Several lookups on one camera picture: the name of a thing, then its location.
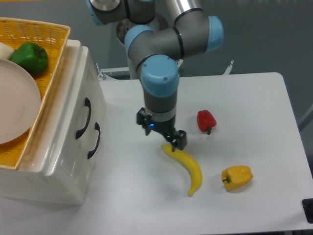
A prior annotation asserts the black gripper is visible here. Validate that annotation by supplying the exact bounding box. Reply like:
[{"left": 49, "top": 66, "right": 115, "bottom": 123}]
[{"left": 136, "top": 107, "right": 187, "bottom": 152}]

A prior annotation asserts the white top drawer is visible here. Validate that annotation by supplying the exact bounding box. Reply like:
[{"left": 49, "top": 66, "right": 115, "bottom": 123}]
[{"left": 47, "top": 47, "right": 106, "bottom": 180}]

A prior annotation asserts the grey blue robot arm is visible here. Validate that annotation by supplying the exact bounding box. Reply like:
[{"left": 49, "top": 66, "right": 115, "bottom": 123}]
[{"left": 87, "top": 0, "right": 224, "bottom": 150}]

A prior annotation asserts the white drawer cabinet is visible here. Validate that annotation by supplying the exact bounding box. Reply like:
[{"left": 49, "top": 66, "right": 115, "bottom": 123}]
[{"left": 0, "top": 40, "right": 92, "bottom": 205}]

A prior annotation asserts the yellow banana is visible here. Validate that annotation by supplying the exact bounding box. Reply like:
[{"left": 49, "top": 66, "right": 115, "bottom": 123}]
[{"left": 161, "top": 144, "right": 202, "bottom": 197}]

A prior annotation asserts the red bell pepper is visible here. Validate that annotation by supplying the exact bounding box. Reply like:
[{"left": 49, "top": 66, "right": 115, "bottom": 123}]
[{"left": 197, "top": 110, "right": 217, "bottom": 135}]

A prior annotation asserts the yellow bell pepper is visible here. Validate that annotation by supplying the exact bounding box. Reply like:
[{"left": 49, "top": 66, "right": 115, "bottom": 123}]
[{"left": 222, "top": 165, "right": 253, "bottom": 191}]

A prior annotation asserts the yellow woven basket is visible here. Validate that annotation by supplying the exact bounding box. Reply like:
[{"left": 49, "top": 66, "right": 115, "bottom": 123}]
[{"left": 0, "top": 17, "right": 71, "bottom": 170}]

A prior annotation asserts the pink plate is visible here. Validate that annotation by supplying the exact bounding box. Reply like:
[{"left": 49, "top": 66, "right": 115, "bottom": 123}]
[{"left": 0, "top": 59, "right": 41, "bottom": 144}]

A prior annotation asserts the green bell pepper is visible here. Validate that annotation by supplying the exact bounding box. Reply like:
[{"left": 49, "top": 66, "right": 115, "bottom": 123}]
[{"left": 9, "top": 42, "right": 48, "bottom": 75}]

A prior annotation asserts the black object at table edge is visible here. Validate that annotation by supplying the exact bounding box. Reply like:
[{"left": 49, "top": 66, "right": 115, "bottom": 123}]
[{"left": 302, "top": 198, "right": 313, "bottom": 224}]

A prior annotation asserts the white round vegetable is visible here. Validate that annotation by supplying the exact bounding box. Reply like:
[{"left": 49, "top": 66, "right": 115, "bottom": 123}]
[{"left": 0, "top": 43, "right": 15, "bottom": 60}]

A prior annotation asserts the black lower drawer handle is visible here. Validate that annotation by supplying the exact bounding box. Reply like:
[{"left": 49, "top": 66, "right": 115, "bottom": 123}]
[{"left": 87, "top": 121, "right": 101, "bottom": 160}]

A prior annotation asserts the black drawer handle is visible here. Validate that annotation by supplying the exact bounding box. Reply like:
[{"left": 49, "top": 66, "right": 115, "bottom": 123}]
[
  {"left": 75, "top": 97, "right": 92, "bottom": 140},
  {"left": 87, "top": 121, "right": 101, "bottom": 160}
]

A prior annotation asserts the black top drawer handle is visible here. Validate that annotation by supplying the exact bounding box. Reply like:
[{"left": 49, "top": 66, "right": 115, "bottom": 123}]
[{"left": 75, "top": 97, "right": 92, "bottom": 140}]

